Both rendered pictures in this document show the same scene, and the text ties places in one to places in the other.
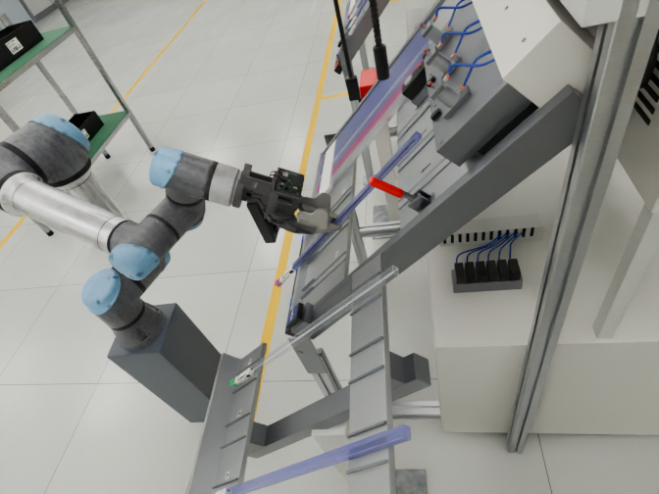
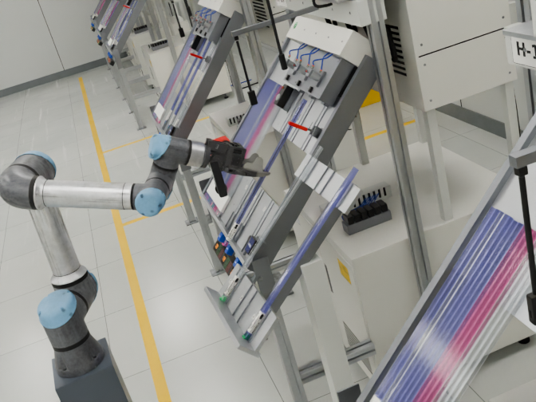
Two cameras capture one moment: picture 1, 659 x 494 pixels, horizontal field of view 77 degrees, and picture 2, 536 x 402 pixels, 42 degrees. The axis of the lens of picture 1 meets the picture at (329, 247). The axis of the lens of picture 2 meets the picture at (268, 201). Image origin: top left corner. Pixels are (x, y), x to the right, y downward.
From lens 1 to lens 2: 148 cm
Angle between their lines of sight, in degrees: 33
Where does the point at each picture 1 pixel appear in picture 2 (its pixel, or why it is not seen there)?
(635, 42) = (380, 30)
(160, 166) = (161, 140)
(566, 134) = (372, 75)
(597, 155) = (388, 78)
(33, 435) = not seen: outside the picture
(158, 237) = (163, 187)
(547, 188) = (384, 175)
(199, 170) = (183, 141)
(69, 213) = (94, 185)
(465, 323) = (364, 244)
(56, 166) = not seen: hidden behind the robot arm
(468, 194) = (340, 115)
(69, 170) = not seen: hidden behind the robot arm
